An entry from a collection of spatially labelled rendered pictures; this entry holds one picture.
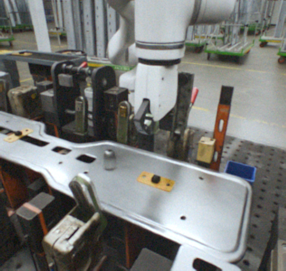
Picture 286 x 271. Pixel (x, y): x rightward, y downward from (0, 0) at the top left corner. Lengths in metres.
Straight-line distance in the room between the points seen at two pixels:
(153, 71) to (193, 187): 0.28
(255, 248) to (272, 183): 0.35
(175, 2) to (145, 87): 0.13
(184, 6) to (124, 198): 0.37
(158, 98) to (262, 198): 0.75
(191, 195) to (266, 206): 0.53
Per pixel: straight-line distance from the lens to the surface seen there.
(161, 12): 0.38
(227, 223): 0.50
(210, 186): 0.56
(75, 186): 0.40
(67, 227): 0.43
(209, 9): 0.41
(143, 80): 0.40
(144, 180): 0.55
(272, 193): 1.09
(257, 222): 0.95
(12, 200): 0.98
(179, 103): 0.61
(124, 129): 0.71
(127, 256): 0.71
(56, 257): 0.42
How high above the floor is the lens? 1.36
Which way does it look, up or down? 28 degrees down
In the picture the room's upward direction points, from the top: straight up
